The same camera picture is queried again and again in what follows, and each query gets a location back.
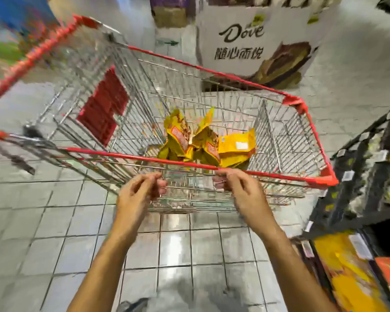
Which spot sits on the person's right hand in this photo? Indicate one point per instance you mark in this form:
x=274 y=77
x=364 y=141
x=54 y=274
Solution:
x=250 y=201

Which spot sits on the person's left hand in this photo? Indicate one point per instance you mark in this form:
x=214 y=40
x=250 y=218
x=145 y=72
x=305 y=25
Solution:
x=133 y=204

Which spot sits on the yellow nut bag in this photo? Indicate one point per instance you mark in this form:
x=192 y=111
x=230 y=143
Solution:
x=179 y=136
x=234 y=161
x=208 y=151
x=164 y=152
x=237 y=143
x=203 y=126

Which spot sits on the person's left forearm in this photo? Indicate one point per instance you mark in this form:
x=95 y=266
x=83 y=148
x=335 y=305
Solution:
x=104 y=269

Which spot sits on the person's right forearm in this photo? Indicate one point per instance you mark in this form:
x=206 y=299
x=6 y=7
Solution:
x=296 y=269

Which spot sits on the small white price tag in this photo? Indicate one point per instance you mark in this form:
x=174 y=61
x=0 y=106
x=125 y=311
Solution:
x=307 y=249
x=361 y=247

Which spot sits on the colourful stocked shelving unit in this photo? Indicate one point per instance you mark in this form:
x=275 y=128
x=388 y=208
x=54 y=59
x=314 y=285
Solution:
x=357 y=185

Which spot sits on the flat yellow box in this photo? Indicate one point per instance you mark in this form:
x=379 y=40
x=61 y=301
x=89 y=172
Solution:
x=344 y=276

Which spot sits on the white printed display stand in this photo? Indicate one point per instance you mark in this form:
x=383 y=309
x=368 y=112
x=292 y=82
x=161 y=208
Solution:
x=234 y=35

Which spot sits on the purple display box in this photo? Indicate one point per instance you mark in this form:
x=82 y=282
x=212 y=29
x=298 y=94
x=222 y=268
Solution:
x=172 y=6

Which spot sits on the blue printed display stand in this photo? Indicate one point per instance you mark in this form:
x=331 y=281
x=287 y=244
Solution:
x=19 y=13

